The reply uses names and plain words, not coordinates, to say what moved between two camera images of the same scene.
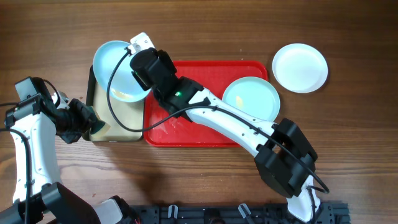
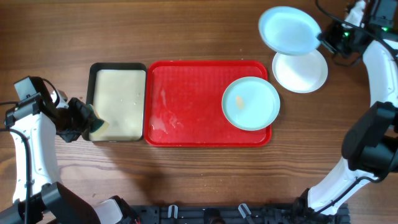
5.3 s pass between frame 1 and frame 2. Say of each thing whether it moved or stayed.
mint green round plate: stayed
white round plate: stayed
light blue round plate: moved
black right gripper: moved
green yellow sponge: stayed
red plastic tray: stayed
